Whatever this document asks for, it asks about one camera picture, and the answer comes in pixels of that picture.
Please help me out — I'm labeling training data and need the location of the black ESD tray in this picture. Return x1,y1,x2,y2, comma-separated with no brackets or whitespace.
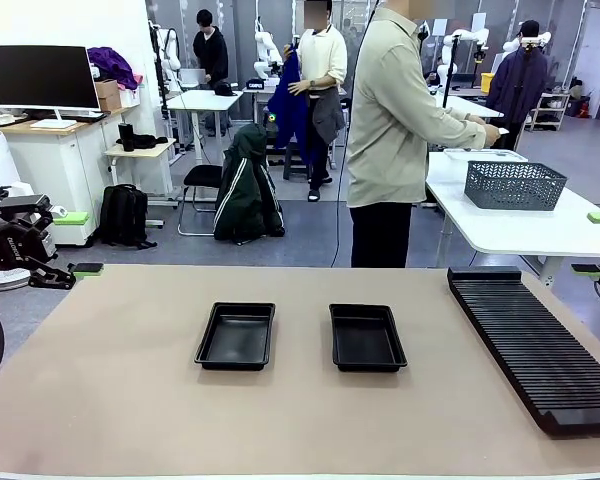
193,301,277,372
328,302,409,374

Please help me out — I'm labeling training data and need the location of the dark grey stool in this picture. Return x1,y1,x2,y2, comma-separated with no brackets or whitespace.
282,142,312,181

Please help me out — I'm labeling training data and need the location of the cardboard box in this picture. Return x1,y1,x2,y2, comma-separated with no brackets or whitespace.
93,78,122,113

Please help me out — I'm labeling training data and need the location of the person right forearm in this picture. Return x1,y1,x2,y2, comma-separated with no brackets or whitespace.
424,113,489,150

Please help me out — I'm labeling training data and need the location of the black cloth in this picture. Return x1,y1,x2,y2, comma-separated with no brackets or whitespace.
115,133,170,151

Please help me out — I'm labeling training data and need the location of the small wooden side table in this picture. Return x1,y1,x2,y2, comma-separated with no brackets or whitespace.
103,137,181,209

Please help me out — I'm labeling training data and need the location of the white shallow plastic bin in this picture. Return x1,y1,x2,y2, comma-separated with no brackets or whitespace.
443,147,530,164

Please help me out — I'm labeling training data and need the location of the black slotted rack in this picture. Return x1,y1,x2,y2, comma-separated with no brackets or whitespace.
446,267,600,441

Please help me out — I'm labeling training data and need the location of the black backpack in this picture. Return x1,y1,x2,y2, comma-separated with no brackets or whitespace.
98,183,158,250

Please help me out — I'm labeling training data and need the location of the white shelf unit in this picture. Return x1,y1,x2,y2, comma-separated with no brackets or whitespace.
527,91,572,133

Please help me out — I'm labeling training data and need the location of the purple cloth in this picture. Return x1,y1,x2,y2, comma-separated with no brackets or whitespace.
87,46,140,92

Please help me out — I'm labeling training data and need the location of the grey plastic basket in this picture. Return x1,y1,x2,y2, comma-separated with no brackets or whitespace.
463,160,569,212

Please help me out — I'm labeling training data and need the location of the black chair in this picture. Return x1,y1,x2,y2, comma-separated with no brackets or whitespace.
177,163,231,237

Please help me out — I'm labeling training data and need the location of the person in beige shirt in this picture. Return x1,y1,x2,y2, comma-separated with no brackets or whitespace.
346,0,501,269

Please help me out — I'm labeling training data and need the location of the person in black top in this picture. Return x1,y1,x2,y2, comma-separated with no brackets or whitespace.
192,8,230,137

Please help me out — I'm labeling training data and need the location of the grey jacket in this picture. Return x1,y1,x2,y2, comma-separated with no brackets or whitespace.
307,85,347,147

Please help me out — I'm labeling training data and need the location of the dark green striped jacket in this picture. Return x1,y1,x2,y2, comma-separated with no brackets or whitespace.
212,123,286,247

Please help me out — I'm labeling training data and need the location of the white desk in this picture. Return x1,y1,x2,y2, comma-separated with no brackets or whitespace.
165,88,245,151
429,92,505,121
241,87,277,126

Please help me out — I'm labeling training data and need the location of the black computer monitor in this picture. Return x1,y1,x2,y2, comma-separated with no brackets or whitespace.
0,44,101,130

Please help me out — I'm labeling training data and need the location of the person left forearm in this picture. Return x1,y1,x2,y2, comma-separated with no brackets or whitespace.
429,104,467,122

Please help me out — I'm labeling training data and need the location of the blue jacket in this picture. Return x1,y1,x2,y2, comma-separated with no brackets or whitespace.
267,43,312,166

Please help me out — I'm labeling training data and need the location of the black tripod pole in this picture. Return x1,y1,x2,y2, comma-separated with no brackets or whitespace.
440,33,456,110

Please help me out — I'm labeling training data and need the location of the person in cream sweater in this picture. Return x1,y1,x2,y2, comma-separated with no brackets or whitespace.
279,0,349,203

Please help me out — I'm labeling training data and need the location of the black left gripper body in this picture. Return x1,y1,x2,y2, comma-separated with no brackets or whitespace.
0,218,50,275

